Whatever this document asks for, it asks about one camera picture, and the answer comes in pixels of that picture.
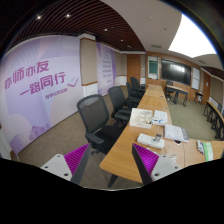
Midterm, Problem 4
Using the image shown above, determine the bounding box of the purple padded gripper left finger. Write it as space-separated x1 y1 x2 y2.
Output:
42 144 91 185

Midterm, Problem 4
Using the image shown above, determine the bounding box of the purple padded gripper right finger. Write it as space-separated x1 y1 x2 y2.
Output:
132 144 181 185

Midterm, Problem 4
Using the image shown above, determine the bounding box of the black charger plug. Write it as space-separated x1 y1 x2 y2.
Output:
154 134 162 142

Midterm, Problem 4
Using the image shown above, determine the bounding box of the long wooden conference table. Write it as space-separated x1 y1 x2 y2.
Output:
99 83 224 189

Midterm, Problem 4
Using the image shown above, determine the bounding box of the white open cardboard box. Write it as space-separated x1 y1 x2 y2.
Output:
130 108 153 129

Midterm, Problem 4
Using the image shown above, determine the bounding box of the white paper stack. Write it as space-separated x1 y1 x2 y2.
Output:
152 110 168 126

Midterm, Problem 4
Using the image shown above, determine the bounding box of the nearest black mesh office chair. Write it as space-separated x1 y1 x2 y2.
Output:
77 94 122 154

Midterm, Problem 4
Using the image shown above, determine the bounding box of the green and white booklet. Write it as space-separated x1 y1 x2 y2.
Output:
197 140 213 161

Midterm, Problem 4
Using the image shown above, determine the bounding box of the black chair behind side desk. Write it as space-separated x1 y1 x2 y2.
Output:
165 80 174 99

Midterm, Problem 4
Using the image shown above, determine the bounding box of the farthest black office chair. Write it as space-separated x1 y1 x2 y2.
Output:
130 77 145 94

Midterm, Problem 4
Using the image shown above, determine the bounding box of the wooden side desk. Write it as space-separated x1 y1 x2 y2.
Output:
165 85 189 106

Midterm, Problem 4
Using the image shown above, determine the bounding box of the wooden door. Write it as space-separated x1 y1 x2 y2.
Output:
127 54 141 79

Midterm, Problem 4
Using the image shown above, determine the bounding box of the bright ceiling light panel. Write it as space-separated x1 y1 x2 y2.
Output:
168 14 216 58

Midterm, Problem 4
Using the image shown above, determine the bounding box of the white charger cable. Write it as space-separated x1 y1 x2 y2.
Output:
155 141 179 162

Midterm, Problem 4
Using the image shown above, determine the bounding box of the right wall wooden bench table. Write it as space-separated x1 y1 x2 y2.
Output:
203 101 224 140

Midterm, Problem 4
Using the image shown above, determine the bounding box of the purple wall banner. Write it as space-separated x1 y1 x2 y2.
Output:
0 35 83 153

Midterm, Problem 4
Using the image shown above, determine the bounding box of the large black wall screen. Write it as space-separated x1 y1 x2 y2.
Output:
161 59 191 85

